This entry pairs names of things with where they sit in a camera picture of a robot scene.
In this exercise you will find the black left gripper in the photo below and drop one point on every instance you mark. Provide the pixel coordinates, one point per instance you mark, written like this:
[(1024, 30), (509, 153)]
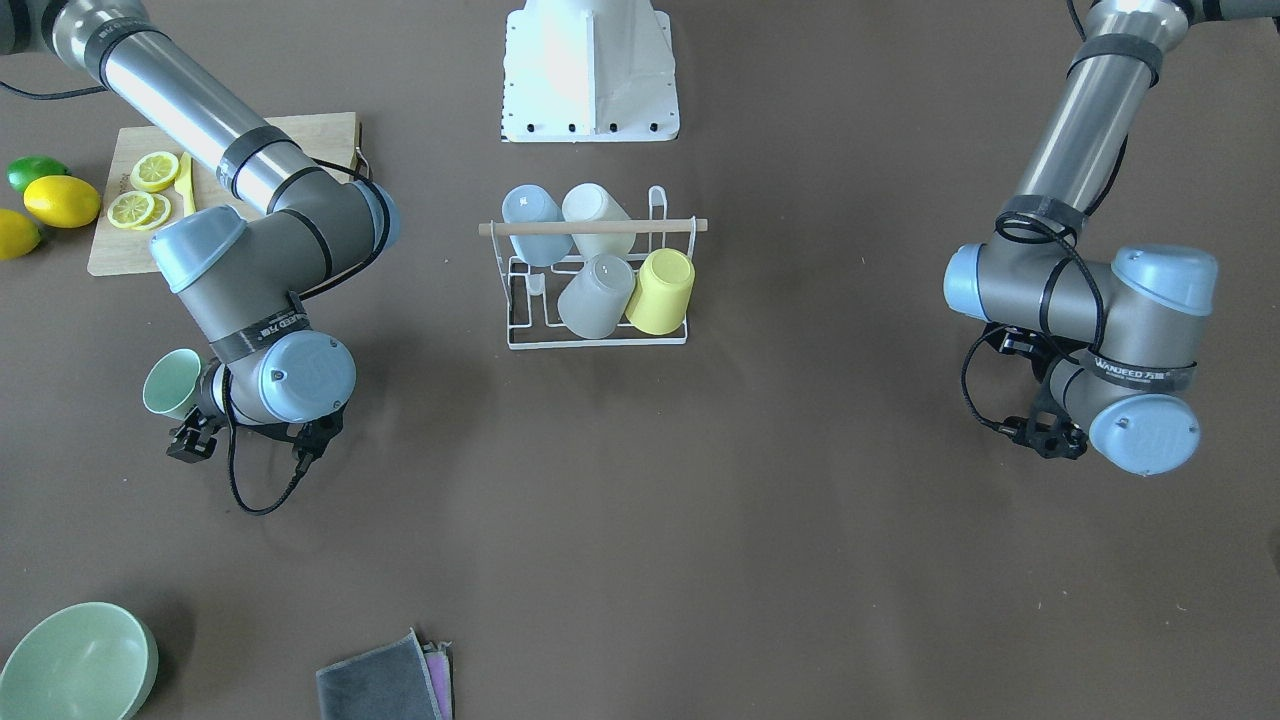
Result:
[(1013, 342)]

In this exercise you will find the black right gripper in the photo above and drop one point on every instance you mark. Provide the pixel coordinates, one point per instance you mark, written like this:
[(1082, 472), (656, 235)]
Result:
[(207, 411)]

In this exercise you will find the green plastic cup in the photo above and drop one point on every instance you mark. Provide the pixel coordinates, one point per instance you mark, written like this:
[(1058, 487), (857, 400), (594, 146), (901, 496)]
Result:
[(171, 387)]

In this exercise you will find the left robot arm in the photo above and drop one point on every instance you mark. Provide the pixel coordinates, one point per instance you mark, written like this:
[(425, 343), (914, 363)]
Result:
[(1113, 346)]

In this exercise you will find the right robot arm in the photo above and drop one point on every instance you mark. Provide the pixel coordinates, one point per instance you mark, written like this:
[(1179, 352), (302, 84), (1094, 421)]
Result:
[(243, 281)]

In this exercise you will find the light blue plastic cup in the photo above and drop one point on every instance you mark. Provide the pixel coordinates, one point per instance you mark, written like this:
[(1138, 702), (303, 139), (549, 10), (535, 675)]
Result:
[(530, 203)]

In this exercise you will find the yellow plastic cup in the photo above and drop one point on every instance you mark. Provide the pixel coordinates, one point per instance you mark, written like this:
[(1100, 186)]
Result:
[(662, 292)]

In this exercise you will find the grey plastic cup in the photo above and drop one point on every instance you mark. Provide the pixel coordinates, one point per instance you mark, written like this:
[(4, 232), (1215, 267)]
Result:
[(592, 304)]

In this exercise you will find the cream white plastic cup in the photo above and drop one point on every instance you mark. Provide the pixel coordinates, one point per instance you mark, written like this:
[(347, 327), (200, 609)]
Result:
[(590, 202)]

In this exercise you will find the lemon slice behind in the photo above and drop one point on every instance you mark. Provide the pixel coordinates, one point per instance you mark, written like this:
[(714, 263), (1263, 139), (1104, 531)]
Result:
[(160, 215)]

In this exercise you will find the lemon slice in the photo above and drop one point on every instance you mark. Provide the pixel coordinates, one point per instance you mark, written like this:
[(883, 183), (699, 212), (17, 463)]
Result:
[(160, 215), (155, 172), (131, 209)]

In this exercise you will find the lemon slice lower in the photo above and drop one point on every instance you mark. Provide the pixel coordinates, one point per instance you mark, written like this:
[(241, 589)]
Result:
[(131, 209)]

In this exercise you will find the green ceramic bowl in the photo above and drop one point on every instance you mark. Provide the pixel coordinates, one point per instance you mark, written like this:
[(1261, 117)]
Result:
[(94, 660)]

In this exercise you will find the yellow plastic knife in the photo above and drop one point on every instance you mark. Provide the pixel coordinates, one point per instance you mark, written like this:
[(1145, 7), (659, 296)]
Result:
[(184, 185)]

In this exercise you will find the wooden cutting board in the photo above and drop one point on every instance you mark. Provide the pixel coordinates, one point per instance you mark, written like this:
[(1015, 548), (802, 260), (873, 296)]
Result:
[(116, 251)]

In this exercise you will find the lemon slice upper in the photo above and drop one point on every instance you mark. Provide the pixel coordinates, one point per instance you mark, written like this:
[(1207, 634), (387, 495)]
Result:
[(155, 172)]

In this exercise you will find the whole yellow lemon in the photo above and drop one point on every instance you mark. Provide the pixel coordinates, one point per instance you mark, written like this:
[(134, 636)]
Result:
[(62, 201)]

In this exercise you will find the green lime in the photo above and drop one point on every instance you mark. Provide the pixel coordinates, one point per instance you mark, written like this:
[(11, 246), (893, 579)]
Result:
[(22, 172)]

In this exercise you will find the grey folded cloth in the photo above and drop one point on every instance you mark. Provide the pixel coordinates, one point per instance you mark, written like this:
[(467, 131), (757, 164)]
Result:
[(403, 680)]

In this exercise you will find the white wire cup rack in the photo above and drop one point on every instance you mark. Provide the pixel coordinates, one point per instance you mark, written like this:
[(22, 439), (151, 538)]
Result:
[(532, 292)]

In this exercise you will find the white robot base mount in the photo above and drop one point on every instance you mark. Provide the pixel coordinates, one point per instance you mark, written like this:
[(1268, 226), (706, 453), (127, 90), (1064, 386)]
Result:
[(589, 72)]

